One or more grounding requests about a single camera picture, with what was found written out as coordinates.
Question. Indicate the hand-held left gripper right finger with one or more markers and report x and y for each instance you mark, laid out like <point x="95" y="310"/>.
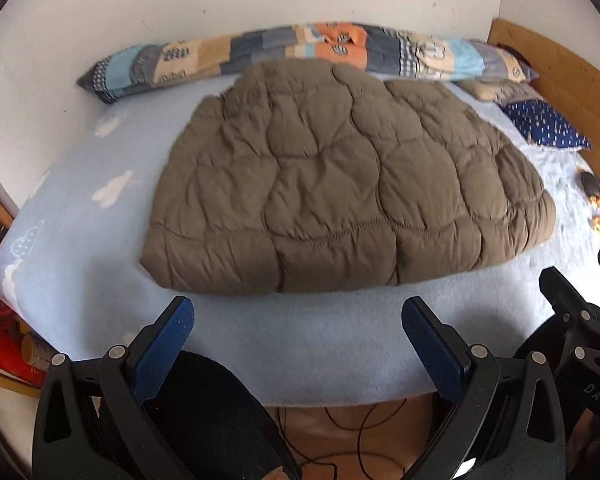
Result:
<point x="430" y="350"/>

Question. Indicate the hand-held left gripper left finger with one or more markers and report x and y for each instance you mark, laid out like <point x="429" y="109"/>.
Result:
<point x="164" y="350"/>

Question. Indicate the brown quilted hooded jacket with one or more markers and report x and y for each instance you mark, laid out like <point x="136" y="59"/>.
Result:
<point x="350" y="180"/>

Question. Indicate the person's right hand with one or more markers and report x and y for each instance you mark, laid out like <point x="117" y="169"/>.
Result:
<point x="585" y="440"/>

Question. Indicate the person's leg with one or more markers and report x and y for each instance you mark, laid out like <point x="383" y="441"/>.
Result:
<point x="205" y="410"/>

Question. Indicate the black oval case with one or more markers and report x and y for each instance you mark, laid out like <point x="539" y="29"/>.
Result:
<point x="590" y="184"/>

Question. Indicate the light blue bed sheet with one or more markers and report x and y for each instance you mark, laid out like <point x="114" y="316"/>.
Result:
<point x="305" y="340"/>

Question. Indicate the navy star print pillow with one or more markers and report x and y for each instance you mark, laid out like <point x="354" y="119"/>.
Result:
<point x="545" y="122"/>

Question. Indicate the wooden headboard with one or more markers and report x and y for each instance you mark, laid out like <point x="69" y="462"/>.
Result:
<point x="570" y="70"/>

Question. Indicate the grey printed pillow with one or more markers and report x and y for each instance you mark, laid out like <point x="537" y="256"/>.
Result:
<point x="500" y="92"/>

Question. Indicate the dark red cloth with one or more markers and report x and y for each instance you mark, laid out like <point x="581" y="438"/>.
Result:
<point x="512" y="52"/>

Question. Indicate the patchwork printed blanket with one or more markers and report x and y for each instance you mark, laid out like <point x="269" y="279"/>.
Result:
<point x="260" y="50"/>

